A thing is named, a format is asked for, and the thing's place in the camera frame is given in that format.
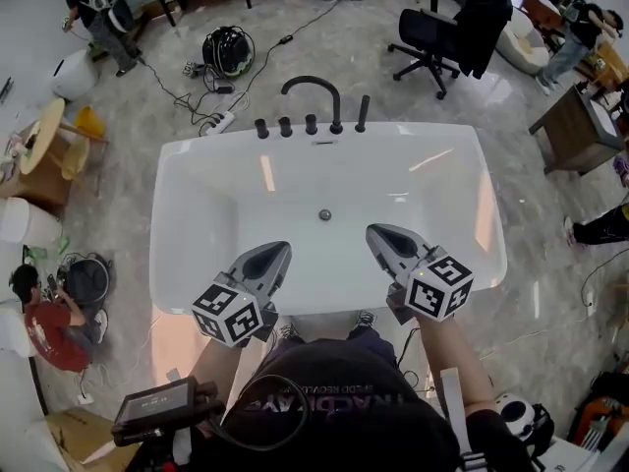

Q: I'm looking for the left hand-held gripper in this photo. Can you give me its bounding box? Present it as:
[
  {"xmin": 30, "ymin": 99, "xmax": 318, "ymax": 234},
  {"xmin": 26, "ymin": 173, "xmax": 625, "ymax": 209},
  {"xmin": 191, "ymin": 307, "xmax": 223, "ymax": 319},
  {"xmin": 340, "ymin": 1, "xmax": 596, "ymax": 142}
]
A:
[{"xmin": 191, "ymin": 239, "xmax": 295, "ymax": 349}]

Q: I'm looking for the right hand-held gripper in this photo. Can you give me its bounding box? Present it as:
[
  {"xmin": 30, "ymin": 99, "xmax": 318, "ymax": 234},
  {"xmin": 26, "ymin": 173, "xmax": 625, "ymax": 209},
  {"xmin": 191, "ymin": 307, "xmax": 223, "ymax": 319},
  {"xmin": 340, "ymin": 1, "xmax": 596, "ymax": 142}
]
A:
[{"xmin": 365, "ymin": 222, "xmax": 476, "ymax": 325}]

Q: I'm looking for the person's left forearm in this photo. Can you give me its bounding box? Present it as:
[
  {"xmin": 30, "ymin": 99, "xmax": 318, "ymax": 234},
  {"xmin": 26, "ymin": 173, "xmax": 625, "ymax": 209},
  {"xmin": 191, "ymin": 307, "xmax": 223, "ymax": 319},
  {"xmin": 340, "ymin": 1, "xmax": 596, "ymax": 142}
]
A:
[{"xmin": 189, "ymin": 334, "xmax": 250, "ymax": 415}]

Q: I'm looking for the person's right forearm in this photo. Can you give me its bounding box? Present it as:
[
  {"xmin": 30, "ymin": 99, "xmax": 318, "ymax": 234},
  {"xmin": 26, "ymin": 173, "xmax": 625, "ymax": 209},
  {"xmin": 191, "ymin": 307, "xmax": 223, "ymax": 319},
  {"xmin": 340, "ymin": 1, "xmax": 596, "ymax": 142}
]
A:
[{"xmin": 417, "ymin": 312, "xmax": 498, "ymax": 408}]

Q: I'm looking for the white bathtub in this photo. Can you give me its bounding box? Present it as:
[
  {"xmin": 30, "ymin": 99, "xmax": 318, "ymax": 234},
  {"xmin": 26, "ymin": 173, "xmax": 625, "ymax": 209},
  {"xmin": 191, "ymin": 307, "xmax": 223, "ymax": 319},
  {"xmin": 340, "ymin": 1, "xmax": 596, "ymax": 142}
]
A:
[{"xmin": 148, "ymin": 121, "xmax": 509, "ymax": 317}]

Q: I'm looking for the black hand shower wand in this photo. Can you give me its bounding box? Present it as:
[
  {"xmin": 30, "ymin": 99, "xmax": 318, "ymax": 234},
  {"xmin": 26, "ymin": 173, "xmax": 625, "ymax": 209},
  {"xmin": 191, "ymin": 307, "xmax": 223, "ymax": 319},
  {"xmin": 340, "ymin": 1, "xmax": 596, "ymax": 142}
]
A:
[{"xmin": 354, "ymin": 94, "xmax": 372, "ymax": 134}]

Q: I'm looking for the black curved faucet spout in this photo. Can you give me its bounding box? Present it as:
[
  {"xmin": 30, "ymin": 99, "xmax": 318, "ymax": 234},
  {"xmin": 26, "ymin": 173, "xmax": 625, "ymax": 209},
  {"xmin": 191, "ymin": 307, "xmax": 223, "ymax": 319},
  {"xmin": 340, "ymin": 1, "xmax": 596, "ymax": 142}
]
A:
[{"xmin": 280, "ymin": 75, "xmax": 345, "ymax": 136}]

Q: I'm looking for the white power strip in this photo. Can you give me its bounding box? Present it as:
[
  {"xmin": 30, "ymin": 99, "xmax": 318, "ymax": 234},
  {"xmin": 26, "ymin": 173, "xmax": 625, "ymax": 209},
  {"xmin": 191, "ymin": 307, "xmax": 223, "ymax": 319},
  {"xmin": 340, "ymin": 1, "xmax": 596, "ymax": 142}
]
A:
[{"xmin": 198, "ymin": 110, "xmax": 237, "ymax": 138}]

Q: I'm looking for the person's black shirt torso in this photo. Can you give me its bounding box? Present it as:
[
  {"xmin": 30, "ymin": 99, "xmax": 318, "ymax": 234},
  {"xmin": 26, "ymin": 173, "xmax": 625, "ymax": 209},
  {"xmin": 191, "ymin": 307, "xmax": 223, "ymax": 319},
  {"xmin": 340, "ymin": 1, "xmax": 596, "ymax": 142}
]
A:
[{"xmin": 189, "ymin": 334, "xmax": 535, "ymax": 472}]

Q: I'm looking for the black chest monitor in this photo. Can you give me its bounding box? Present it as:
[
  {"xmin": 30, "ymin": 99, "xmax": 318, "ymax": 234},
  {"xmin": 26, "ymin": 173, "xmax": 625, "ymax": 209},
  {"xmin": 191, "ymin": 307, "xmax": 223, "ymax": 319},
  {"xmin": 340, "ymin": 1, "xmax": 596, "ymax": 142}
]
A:
[{"xmin": 111, "ymin": 378, "xmax": 226, "ymax": 447}]

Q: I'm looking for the black dome backpack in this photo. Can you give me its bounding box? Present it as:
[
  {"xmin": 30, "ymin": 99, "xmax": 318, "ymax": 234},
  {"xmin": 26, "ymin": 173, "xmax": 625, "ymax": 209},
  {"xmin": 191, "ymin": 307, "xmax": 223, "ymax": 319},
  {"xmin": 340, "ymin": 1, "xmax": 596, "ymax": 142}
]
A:
[
  {"xmin": 65, "ymin": 257, "xmax": 113, "ymax": 308},
  {"xmin": 201, "ymin": 25, "xmax": 257, "ymax": 79}
]

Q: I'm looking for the white dome backpack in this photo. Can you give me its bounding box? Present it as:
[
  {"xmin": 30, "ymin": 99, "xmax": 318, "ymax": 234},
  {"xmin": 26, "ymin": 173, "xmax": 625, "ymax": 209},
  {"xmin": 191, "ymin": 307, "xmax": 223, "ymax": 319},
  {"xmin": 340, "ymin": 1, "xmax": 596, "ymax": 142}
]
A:
[{"xmin": 496, "ymin": 392, "xmax": 557, "ymax": 457}]

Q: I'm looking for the dark wooden table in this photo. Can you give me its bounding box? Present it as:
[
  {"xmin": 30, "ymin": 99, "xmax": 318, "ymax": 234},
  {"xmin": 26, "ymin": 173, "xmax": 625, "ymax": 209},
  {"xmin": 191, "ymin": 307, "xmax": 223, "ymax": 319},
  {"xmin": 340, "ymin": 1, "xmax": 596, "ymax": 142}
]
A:
[{"xmin": 528, "ymin": 83, "xmax": 624, "ymax": 177}]

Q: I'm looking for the light wooden chair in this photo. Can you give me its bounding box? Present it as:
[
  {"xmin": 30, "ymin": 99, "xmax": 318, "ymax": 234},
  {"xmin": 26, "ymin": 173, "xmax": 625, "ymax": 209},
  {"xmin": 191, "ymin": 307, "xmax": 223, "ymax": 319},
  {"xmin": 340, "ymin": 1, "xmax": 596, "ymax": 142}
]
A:
[{"xmin": 60, "ymin": 124, "xmax": 110, "ymax": 182}]

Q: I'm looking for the black office chair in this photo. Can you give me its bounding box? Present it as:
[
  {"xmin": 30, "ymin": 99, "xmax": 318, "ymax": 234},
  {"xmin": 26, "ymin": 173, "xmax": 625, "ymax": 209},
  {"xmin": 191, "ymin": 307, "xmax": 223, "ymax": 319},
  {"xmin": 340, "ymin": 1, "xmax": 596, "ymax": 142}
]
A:
[{"xmin": 386, "ymin": 7, "xmax": 463, "ymax": 101}]

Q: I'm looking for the yellow bin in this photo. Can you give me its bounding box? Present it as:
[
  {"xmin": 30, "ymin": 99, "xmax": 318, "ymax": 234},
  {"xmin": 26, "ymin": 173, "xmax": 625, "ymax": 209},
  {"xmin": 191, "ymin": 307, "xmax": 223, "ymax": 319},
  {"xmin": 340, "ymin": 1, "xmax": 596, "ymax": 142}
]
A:
[{"xmin": 73, "ymin": 106, "xmax": 108, "ymax": 141}]

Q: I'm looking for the brown wooden cabinet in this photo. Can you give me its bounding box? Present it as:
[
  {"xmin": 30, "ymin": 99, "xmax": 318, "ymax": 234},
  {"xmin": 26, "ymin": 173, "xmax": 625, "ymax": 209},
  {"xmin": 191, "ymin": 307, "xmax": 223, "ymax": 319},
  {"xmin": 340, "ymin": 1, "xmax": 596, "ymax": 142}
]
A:
[{"xmin": 0, "ymin": 125, "xmax": 74, "ymax": 211}]

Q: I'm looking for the brown cardboard box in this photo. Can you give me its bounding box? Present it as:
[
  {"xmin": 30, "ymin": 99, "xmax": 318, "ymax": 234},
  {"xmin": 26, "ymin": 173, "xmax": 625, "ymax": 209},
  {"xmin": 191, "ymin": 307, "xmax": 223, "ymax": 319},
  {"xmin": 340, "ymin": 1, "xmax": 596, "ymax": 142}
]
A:
[{"xmin": 45, "ymin": 404, "xmax": 144, "ymax": 472}]

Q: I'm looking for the white round bin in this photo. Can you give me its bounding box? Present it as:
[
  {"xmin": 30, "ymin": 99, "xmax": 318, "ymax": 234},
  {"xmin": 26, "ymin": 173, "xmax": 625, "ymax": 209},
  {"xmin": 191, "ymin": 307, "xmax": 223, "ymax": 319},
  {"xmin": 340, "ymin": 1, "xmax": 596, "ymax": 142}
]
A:
[{"xmin": 0, "ymin": 196, "xmax": 64, "ymax": 248}]

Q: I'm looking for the white beanbag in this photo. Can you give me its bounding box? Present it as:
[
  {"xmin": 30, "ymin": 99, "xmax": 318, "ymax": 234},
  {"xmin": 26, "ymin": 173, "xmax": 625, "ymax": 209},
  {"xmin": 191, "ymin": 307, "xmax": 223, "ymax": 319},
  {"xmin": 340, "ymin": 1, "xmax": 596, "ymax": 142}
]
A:
[{"xmin": 494, "ymin": 7, "xmax": 552, "ymax": 76}]

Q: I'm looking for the black jacket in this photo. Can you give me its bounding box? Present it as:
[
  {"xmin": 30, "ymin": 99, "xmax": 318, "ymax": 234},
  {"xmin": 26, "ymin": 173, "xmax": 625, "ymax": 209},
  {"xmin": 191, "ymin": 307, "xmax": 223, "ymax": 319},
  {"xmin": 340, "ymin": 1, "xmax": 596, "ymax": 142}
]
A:
[{"xmin": 454, "ymin": 0, "xmax": 516, "ymax": 82}]

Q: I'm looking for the white paper sheet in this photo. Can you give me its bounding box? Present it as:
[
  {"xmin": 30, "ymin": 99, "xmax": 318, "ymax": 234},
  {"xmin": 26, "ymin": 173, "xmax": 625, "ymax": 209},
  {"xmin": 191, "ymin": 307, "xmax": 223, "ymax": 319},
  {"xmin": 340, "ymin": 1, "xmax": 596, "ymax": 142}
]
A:
[{"xmin": 587, "ymin": 99, "xmax": 619, "ymax": 140}]

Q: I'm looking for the round wooden table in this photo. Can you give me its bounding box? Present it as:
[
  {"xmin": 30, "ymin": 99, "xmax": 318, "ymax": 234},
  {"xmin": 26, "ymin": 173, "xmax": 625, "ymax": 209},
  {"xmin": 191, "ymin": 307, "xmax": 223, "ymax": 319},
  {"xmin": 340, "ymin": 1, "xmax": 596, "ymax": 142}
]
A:
[{"xmin": 18, "ymin": 97, "xmax": 67, "ymax": 177}]

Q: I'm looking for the orange machine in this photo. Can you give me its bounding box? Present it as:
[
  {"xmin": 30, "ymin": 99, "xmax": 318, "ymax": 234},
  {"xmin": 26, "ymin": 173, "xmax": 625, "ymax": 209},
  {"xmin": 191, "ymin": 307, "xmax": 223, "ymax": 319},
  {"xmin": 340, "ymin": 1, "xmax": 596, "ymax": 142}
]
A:
[{"xmin": 568, "ymin": 371, "xmax": 629, "ymax": 454}]

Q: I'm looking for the black looped cable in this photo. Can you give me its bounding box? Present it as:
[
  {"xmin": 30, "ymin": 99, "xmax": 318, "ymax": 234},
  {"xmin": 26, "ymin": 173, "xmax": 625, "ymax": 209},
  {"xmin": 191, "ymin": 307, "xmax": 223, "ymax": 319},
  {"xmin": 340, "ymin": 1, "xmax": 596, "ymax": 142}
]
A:
[{"xmin": 215, "ymin": 374, "xmax": 312, "ymax": 452}]

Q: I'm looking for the white harness strap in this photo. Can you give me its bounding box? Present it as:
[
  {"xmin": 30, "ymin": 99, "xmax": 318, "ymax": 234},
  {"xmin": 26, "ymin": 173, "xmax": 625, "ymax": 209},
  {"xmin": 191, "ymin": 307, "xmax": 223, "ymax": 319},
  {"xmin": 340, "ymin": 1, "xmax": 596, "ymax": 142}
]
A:
[{"xmin": 438, "ymin": 366, "xmax": 469, "ymax": 456}]

